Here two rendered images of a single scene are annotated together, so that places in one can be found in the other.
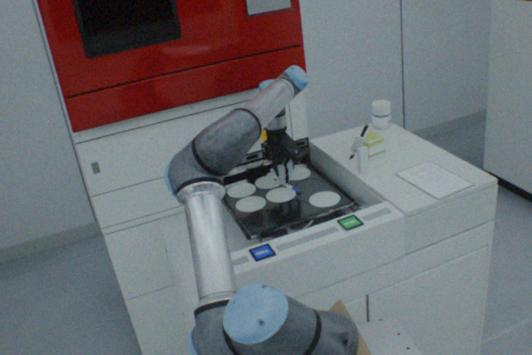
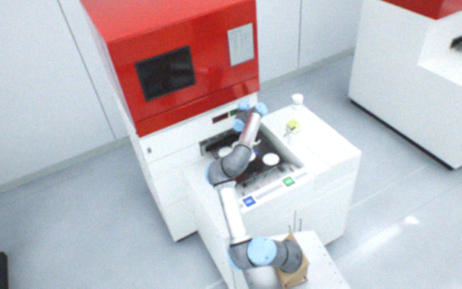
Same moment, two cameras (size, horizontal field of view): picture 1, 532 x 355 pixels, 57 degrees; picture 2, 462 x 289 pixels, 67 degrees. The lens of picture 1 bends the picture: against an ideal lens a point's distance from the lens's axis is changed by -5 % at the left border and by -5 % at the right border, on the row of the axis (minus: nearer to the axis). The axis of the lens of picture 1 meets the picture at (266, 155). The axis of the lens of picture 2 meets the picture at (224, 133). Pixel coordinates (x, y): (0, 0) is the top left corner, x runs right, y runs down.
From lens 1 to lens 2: 0.79 m
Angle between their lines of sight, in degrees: 17
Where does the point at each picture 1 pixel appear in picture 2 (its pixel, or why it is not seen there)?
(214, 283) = (238, 232)
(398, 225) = (311, 180)
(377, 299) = (299, 211)
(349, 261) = (288, 199)
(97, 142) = (150, 138)
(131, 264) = (167, 191)
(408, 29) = (305, 3)
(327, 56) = not seen: hidden behind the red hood
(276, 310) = (272, 251)
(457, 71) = (334, 27)
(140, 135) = (172, 131)
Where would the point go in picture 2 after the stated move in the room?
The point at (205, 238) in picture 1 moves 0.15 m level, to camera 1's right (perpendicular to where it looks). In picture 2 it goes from (232, 210) to (262, 204)
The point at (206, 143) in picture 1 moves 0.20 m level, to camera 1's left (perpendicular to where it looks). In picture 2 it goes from (229, 166) to (187, 174)
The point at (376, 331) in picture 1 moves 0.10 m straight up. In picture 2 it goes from (304, 237) to (305, 227)
